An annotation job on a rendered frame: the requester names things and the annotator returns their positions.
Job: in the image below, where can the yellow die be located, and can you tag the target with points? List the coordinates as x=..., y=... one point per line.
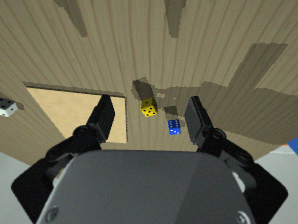
x=149, y=107

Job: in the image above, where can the blue die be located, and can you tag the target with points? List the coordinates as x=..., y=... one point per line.
x=174, y=127

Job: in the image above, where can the white die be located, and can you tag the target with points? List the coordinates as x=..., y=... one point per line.
x=7, y=107

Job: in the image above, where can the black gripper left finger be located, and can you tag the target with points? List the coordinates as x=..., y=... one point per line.
x=34, y=186

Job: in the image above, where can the tan mat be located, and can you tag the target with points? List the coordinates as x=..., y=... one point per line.
x=70, y=109

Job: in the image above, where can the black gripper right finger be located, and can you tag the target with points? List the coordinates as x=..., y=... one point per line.
x=263, y=192

